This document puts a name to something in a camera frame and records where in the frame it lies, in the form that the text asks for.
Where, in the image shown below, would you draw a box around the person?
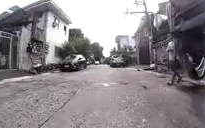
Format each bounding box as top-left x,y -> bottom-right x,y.
165,40 -> 184,86

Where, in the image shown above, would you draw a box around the grey concrete road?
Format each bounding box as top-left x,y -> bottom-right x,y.
0,63 -> 205,128

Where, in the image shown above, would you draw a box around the utility pole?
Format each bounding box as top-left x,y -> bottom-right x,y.
123,0 -> 155,66

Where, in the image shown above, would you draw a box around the dark car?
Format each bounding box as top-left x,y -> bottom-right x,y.
109,55 -> 126,68

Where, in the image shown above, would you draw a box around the pale distant building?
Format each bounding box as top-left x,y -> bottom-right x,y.
115,34 -> 137,52

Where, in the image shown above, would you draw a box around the metal gate fence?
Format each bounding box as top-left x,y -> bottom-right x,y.
0,27 -> 20,72

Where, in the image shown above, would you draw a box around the black car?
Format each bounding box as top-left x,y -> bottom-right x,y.
59,53 -> 88,72

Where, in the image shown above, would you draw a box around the white two-storey house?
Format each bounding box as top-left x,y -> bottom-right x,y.
0,0 -> 73,72

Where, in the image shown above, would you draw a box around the dark buildings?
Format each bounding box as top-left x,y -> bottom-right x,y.
132,0 -> 205,84

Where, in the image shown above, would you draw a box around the green trees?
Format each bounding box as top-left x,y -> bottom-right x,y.
55,28 -> 105,62

